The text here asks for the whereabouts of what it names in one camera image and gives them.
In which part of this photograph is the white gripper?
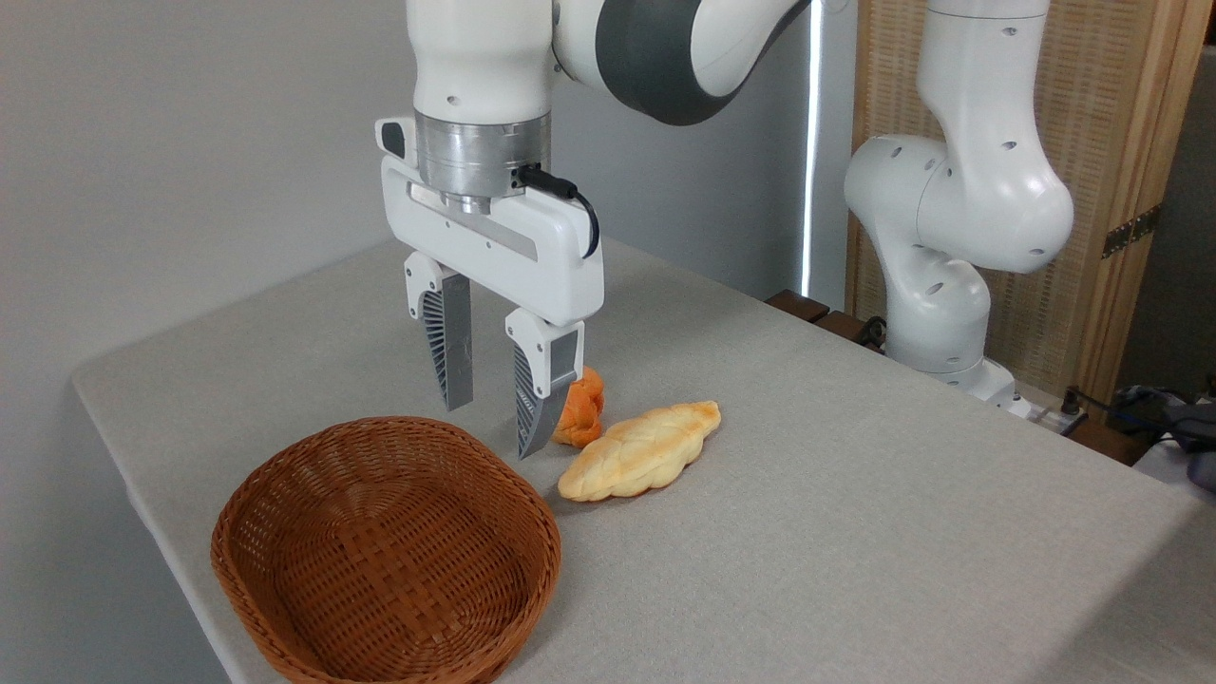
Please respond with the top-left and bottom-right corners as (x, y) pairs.
(380, 155), (606, 461)

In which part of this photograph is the small orange croissant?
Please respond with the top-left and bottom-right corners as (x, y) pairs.
(552, 366), (607, 449)

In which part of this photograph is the long braided bread loaf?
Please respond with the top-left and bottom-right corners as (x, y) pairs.
(557, 400), (723, 504)

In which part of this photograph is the brown wicker basket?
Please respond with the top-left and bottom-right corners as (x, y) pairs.
(210, 415), (563, 684)

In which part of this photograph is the dark brown wooden slat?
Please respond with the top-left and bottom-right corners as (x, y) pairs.
(814, 310), (886, 354)
(765, 289), (833, 325)

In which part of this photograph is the grey tablecloth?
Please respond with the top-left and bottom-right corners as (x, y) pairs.
(70, 224), (1216, 684)

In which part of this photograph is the black power plug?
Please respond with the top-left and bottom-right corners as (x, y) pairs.
(1056, 385), (1091, 438)

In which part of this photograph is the metal screen hinge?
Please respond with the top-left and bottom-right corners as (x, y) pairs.
(1101, 203), (1163, 260)

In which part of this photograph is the wooden rattan folding screen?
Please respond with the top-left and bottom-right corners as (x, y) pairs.
(845, 0), (1216, 409)

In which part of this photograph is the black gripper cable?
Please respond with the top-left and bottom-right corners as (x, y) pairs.
(515, 165), (602, 260)

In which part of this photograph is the dark cable bundle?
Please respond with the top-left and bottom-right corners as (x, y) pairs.
(1105, 378), (1216, 492)

